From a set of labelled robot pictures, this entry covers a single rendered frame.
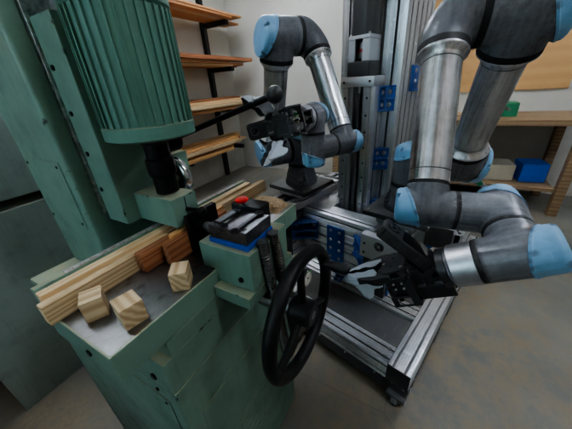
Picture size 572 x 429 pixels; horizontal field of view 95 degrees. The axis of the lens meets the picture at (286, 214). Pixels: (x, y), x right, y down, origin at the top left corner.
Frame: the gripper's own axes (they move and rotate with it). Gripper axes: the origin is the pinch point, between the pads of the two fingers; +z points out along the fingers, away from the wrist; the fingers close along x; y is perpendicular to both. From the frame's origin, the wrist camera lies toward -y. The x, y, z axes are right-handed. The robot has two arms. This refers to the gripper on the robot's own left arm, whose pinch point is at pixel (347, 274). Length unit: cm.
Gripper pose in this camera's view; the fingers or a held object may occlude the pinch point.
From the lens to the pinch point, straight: 62.4
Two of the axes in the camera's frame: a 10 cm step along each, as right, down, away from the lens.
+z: -7.2, 3.1, 6.2
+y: 4.9, 8.6, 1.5
